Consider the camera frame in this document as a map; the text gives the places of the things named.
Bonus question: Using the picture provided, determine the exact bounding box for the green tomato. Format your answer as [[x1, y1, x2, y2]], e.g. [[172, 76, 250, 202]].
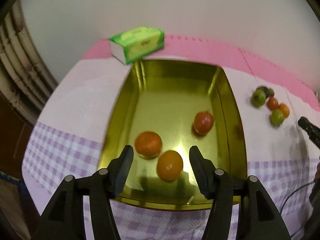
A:
[[270, 109, 285, 127], [251, 89, 266, 108]]

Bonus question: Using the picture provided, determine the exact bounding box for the smooth orange fruit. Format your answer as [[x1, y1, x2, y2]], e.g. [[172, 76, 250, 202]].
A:
[[157, 150, 183, 182]]

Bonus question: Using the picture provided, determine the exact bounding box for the wooden furniture edge left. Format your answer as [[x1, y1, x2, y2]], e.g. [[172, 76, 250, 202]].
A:
[[1, 0, 57, 179]]

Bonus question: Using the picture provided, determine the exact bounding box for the green tomato rear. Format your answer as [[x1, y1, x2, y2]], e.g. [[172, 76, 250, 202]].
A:
[[251, 89, 266, 108]]

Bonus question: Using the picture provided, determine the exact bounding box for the orange mandarin with rough skin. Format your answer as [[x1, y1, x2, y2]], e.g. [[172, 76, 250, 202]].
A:
[[135, 131, 163, 159]]

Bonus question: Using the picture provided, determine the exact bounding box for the small red tomato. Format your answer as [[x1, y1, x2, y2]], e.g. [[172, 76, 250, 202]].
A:
[[267, 97, 279, 111]]

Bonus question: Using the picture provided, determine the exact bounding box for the green tissue pack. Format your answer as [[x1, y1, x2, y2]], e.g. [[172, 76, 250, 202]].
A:
[[108, 26, 165, 64]]

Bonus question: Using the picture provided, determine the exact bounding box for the small brown kiwi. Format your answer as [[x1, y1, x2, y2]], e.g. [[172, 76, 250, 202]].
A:
[[268, 88, 274, 98]]

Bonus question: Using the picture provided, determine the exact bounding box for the red tomato with stem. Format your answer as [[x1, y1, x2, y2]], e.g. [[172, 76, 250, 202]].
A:
[[193, 112, 214, 135]]

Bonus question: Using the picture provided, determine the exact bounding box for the white purple checked cloth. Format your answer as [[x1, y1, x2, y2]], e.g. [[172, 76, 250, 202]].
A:
[[22, 55, 320, 240]]

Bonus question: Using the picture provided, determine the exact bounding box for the black cable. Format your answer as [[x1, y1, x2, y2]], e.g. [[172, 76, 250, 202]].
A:
[[279, 180, 316, 214]]

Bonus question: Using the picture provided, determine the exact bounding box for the gold metal tin box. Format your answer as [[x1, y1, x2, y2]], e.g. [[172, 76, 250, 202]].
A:
[[99, 60, 247, 210]]

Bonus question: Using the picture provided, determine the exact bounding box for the dark avocado rear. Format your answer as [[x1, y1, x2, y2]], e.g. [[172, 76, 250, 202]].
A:
[[257, 86, 269, 98]]

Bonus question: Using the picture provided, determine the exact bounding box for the green tomato front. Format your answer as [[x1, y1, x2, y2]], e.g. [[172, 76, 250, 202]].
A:
[[270, 109, 285, 127]]

